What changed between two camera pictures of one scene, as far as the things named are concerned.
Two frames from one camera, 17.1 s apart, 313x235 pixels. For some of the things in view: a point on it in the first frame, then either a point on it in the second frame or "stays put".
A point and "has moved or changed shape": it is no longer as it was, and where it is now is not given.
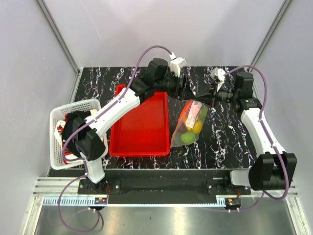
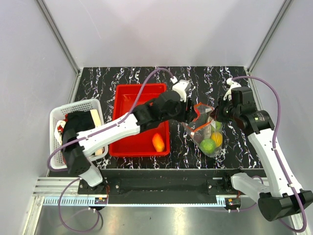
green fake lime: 203,112 -> 218,127
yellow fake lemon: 197,127 -> 217,137
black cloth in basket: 67,128 stays put
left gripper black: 183,92 -> 188,115
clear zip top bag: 190,123 has moved or changed shape
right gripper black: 208,99 -> 216,114
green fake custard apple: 188,138 -> 208,146
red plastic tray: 144,130 stays put
